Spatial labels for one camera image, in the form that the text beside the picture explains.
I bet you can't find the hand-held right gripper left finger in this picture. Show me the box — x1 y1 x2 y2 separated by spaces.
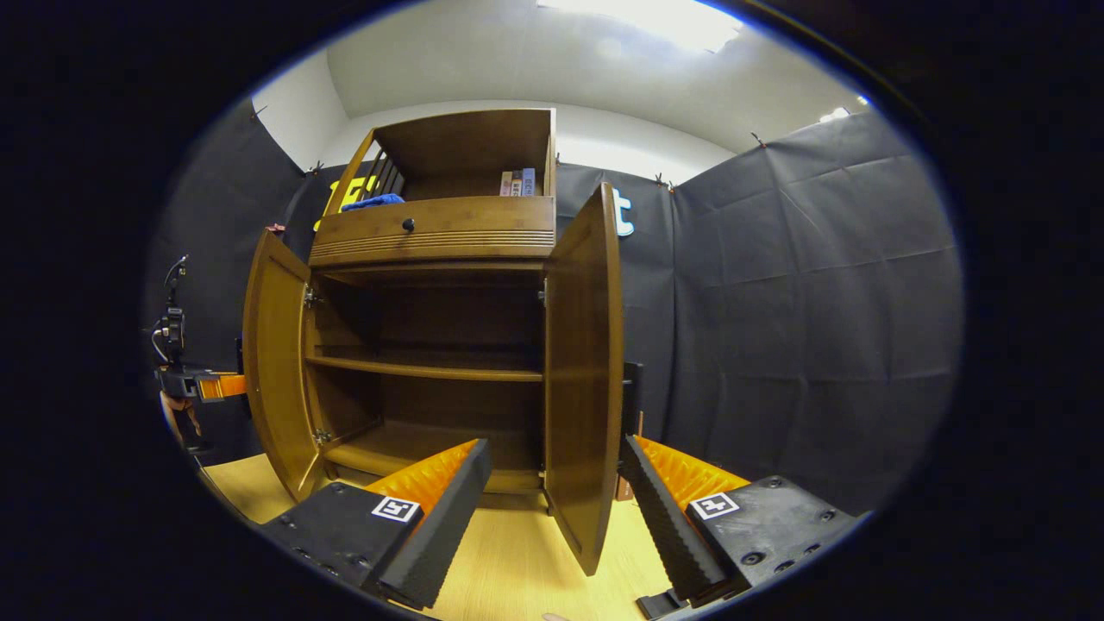
259 438 492 612

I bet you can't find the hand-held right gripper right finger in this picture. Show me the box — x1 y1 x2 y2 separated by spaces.
619 435 863 609

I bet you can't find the wooden shoe cabinet door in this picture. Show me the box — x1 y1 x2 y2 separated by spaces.
241 228 325 503
543 181 625 577

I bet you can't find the wooden double-door shoe cabinet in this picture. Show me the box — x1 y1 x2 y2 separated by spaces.
241 108 626 577

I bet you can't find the wooden cabinet drawer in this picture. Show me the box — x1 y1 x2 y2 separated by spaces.
309 196 557 267

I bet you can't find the wooden inner shelf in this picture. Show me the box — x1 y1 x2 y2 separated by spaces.
306 345 544 383

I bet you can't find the black backdrop cloth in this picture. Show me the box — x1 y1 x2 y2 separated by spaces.
145 99 964 518

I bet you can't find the ceiling light panel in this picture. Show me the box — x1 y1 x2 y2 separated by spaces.
535 0 744 53

